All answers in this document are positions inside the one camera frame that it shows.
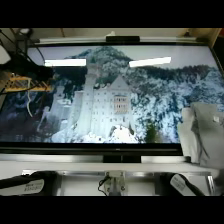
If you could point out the silver frame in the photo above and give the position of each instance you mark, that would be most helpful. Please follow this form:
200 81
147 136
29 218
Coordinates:
80 166

